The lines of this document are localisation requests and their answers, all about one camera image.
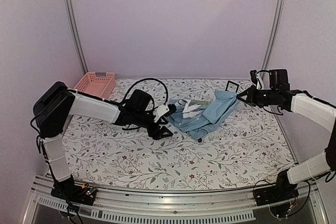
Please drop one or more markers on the right aluminium frame post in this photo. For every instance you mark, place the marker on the right aluminium frame post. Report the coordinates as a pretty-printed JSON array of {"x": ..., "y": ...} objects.
[{"x": 273, "y": 34}]

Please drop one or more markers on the light blue printed t-shirt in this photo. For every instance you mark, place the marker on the light blue printed t-shirt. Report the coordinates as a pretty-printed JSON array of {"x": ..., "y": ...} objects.
[{"x": 198, "y": 118}]

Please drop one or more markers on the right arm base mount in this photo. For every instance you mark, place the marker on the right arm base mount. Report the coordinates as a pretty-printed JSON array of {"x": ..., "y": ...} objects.
[{"x": 275, "y": 197}]

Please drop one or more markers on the aluminium frame post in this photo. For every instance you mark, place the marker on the aluminium frame post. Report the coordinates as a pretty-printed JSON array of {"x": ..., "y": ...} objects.
[
  {"x": 273, "y": 34},
  {"x": 75, "y": 35}
]

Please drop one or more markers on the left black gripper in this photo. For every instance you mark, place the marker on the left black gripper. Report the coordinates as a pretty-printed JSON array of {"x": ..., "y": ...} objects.
[{"x": 156, "y": 136}]

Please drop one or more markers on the black open brooch box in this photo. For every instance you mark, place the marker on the black open brooch box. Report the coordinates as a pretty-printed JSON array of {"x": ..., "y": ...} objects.
[{"x": 232, "y": 86}]

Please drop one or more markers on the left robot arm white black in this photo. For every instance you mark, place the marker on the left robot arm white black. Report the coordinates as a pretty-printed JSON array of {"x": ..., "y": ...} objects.
[{"x": 53, "y": 109}]

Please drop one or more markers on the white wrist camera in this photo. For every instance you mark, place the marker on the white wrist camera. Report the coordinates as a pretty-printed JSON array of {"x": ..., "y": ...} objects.
[
  {"x": 163, "y": 110},
  {"x": 256, "y": 79}
]

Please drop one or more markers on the left aluminium frame post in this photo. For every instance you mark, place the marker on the left aluminium frame post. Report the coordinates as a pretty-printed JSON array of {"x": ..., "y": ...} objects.
[{"x": 75, "y": 35}]

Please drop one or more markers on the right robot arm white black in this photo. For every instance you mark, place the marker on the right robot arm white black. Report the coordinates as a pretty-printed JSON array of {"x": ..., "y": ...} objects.
[{"x": 310, "y": 124}]

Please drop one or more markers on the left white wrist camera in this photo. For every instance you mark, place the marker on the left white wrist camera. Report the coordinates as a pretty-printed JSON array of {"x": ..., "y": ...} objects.
[{"x": 163, "y": 110}]

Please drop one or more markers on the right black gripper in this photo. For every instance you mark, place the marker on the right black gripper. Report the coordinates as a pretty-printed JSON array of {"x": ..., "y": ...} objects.
[{"x": 251, "y": 91}]

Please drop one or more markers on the pink plastic basket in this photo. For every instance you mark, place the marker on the pink plastic basket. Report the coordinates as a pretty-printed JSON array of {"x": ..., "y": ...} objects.
[{"x": 99, "y": 84}]

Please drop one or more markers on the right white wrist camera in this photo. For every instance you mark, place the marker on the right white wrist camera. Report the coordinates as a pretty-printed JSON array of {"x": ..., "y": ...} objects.
[{"x": 256, "y": 79}]

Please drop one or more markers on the floral patterned tablecloth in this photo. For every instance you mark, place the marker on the floral patterned tablecloth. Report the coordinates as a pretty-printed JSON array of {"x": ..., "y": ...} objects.
[{"x": 246, "y": 149}]

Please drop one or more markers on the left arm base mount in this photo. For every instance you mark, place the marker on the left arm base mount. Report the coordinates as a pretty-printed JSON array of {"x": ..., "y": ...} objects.
[{"x": 68, "y": 190}]

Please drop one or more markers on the aluminium front rail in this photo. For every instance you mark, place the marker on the aluminium front rail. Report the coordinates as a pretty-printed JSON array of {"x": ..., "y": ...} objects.
[{"x": 126, "y": 205}]

